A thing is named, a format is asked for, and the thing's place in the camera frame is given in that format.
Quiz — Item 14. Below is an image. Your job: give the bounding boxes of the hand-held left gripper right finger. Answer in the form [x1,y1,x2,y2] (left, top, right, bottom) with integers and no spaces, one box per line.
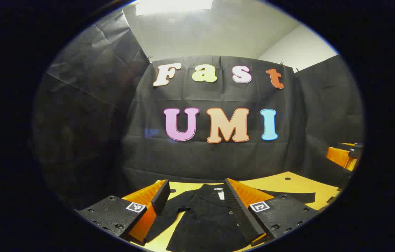
[223,178,320,247]

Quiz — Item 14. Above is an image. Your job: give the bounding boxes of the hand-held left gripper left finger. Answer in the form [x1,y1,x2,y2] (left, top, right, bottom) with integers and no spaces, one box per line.
[76,179,171,245]

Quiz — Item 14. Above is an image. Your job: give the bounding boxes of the black buttoned shirt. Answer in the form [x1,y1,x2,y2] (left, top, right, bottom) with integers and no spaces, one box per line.
[145,184,316,252]

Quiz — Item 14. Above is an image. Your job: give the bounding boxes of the black backdrop cloth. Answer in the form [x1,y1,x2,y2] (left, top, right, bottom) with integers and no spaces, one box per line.
[32,9,364,210]

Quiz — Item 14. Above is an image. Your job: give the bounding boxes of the ceiling light panel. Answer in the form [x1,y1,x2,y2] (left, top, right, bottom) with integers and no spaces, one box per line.
[135,0,214,16]

